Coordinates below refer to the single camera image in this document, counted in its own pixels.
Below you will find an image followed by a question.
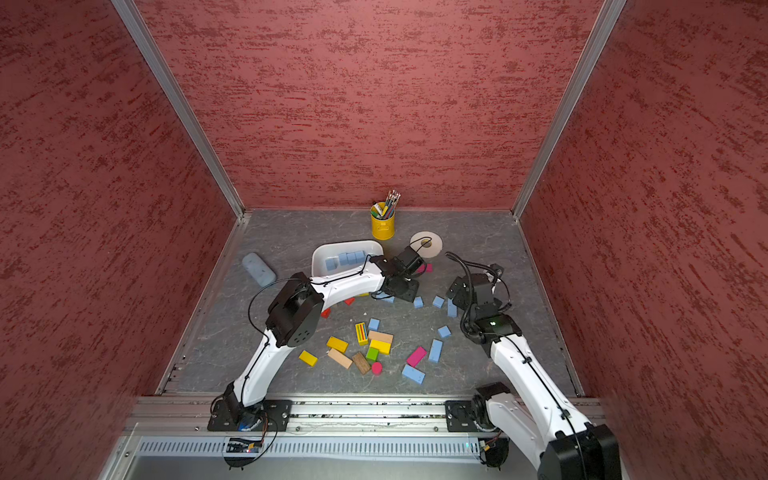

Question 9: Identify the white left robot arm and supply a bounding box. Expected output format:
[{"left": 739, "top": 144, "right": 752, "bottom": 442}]
[{"left": 207, "top": 246, "right": 426, "bottom": 432}]

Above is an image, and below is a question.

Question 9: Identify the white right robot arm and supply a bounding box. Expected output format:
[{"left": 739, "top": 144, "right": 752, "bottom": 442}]
[{"left": 446, "top": 274, "right": 623, "bottom": 479}]

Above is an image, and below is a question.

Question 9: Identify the light blue long block right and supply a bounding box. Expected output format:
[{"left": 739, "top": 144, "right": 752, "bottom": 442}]
[{"left": 447, "top": 300, "right": 458, "bottom": 318}]

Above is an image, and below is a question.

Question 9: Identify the white tape roll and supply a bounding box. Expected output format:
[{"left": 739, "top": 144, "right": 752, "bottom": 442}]
[{"left": 409, "top": 231, "right": 443, "bottom": 259}]

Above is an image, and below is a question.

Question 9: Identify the yellow metal pencil bucket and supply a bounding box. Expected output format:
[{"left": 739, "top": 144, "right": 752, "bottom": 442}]
[{"left": 371, "top": 204, "right": 395, "bottom": 241}]

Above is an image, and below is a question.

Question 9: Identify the light blue upright block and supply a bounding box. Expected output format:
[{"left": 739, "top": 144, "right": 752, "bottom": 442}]
[{"left": 428, "top": 339, "right": 443, "bottom": 363}]

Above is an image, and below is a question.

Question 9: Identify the tan wood block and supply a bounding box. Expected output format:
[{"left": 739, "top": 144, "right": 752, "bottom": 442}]
[{"left": 368, "top": 331, "right": 394, "bottom": 344}]

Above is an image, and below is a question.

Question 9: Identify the striped yellow block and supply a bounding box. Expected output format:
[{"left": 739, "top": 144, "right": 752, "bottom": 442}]
[{"left": 355, "top": 323, "right": 369, "bottom": 346}]

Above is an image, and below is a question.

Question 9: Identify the white rectangular bowl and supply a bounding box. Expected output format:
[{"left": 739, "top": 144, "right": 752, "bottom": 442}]
[{"left": 311, "top": 240, "right": 383, "bottom": 277}]

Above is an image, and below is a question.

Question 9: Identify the bundle of pencils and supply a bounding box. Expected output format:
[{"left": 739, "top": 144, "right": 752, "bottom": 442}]
[{"left": 371, "top": 190, "right": 401, "bottom": 220}]

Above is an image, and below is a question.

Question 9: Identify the yellow block beside green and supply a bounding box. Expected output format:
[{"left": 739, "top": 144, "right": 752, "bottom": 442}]
[{"left": 370, "top": 340, "right": 391, "bottom": 355}]

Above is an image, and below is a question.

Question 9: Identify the green small block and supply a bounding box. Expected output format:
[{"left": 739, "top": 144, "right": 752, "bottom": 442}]
[{"left": 365, "top": 347, "right": 379, "bottom": 362}]

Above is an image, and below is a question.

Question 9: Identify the magenta block front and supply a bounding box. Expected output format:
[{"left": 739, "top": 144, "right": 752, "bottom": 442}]
[{"left": 407, "top": 346, "right": 428, "bottom": 368}]

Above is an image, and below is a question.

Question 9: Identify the yellow block centre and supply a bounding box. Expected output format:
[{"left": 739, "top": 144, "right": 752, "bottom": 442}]
[{"left": 326, "top": 337, "right": 348, "bottom": 354}]

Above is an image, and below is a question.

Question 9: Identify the dark wood block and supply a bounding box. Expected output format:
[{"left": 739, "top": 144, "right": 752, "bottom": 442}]
[{"left": 352, "top": 352, "right": 371, "bottom": 375}]

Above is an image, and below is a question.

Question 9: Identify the light blue block front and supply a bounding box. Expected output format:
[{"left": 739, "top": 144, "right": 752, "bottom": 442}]
[{"left": 402, "top": 364, "right": 425, "bottom": 385}]

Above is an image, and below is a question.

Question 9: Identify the natural wood long block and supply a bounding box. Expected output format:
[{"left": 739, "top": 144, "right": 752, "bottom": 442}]
[{"left": 328, "top": 348, "right": 353, "bottom": 369}]

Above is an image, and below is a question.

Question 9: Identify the yellow block front left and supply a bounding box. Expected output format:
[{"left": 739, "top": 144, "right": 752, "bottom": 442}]
[{"left": 299, "top": 351, "right": 318, "bottom": 367}]

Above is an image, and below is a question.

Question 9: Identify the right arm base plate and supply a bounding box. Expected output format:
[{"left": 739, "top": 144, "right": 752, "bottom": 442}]
[{"left": 444, "top": 400, "right": 479, "bottom": 433}]

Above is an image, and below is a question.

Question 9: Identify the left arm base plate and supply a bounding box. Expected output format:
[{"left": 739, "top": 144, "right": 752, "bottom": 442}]
[{"left": 207, "top": 399, "right": 293, "bottom": 433}]

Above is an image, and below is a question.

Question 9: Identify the aluminium front rail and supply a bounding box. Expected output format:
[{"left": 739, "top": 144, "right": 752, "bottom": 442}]
[{"left": 122, "top": 394, "right": 607, "bottom": 436}]

